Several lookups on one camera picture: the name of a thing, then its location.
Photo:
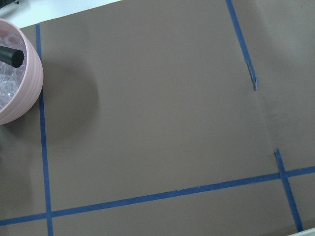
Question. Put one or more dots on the pink bowl with ice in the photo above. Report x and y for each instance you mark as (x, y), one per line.
(31, 84)

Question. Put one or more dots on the white bear tray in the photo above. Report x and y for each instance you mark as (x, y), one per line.
(309, 232)

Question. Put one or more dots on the metal muddler rod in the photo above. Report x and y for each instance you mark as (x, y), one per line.
(12, 57)

